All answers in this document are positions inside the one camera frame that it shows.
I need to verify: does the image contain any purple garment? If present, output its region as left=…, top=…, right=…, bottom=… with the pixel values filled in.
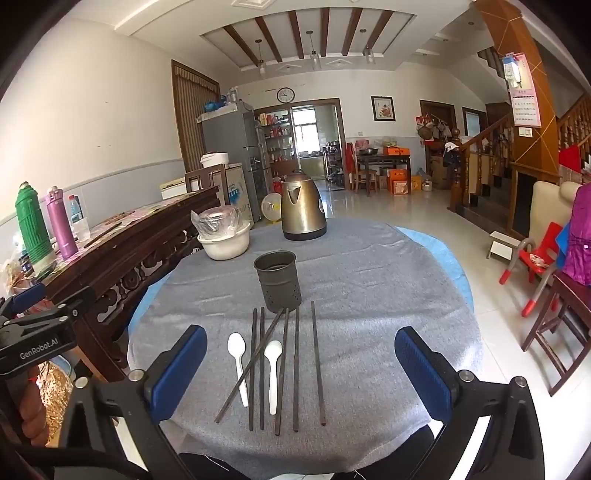
left=560, top=184, right=591, bottom=288

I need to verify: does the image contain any clear plastic water bottle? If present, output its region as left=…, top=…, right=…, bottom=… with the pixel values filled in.
left=68, top=195, right=91, bottom=241

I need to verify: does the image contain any white plastic spoon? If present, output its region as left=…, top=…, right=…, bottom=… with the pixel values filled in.
left=227, top=332, right=249, bottom=408
left=263, top=340, right=283, bottom=415

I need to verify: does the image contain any cream armchair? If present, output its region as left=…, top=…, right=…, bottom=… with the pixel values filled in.
left=526, top=181, right=583, bottom=259

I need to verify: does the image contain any grey tablecloth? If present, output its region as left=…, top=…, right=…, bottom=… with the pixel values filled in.
left=127, top=217, right=483, bottom=468

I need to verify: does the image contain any bronze electric kettle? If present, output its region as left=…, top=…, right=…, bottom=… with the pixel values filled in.
left=281, top=168, right=328, bottom=241

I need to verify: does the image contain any dark wooden dining table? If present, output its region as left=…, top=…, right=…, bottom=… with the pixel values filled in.
left=355, top=154, right=412, bottom=195

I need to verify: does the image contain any grey refrigerator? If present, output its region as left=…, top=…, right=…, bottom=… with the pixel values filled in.
left=199, top=102, right=273, bottom=222

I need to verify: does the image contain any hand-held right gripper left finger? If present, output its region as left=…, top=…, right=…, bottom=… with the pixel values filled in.
left=55, top=324, right=208, bottom=480

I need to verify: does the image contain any green thermos flask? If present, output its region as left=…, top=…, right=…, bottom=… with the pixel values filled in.
left=15, top=182, right=56, bottom=267

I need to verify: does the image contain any person's left hand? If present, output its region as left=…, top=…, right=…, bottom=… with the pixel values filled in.
left=19, top=381, right=51, bottom=447

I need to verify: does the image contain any beige box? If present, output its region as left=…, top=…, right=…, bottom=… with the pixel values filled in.
left=160, top=178, right=188, bottom=200

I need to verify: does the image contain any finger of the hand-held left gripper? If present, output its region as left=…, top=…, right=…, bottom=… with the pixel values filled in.
left=44, top=286, right=99, bottom=324
left=7, top=282, right=48, bottom=317

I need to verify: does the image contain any purple insulated bottle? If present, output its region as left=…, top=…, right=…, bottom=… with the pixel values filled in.
left=45, top=187, right=79, bottom=260

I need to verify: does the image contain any white floor fan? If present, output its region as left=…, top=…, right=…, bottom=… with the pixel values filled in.
left=261, top=191, right=284, bottom=225

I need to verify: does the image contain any framed wall picture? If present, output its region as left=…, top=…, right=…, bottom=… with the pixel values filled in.
left=370, top=95, right=396, bottom=122

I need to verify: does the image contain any wooden staircase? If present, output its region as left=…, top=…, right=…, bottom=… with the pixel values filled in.
left=447, top=28, right=591, bottom=241

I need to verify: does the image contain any brown door with curtain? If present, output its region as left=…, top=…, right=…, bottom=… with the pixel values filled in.
left=171, top=60, right=221, bottom=174

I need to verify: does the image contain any tall orange box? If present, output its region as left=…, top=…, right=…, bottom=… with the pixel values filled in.
left=388, top=168, right=412, bottom=196

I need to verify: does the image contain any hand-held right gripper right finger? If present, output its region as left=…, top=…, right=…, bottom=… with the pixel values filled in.
left=394, top=326, right=546, bottom=480

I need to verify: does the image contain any gold speckled cloth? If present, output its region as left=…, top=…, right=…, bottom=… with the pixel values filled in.
left=38, top=364, right=75, bottom=441

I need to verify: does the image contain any plastic-wrapped bowl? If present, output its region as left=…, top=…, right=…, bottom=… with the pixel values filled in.
left=191, top=206, right=241, bottom=241

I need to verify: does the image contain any brown wooden chair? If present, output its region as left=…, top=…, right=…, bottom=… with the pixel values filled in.
left=185, top=164, right=230, bottom=206

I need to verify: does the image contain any white step stool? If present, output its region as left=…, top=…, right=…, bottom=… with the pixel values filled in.
left=486, top=230, right=524, bottom=260

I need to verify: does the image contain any carved wooden bench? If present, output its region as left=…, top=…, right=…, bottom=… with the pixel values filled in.
left=9, top=187, right=222, bottom=384

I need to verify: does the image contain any white plastic basin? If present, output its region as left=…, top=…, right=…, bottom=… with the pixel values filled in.
left=198, top=220, right=251, bottom=261

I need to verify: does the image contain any dark wooden chair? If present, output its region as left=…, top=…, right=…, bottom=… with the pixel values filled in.
left=521, top=270, right=591, bottom=398

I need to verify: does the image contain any dark grey perforated utensil holder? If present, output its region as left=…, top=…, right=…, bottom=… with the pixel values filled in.
left=253, top=250, right=303, bottom=313

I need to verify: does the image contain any wall calendar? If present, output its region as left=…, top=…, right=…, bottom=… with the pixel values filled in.
left=502, top=52, right=542, bottom=129

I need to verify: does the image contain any red child chair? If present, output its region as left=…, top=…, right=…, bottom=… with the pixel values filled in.
left=499, top=222, right=567, bottom=318

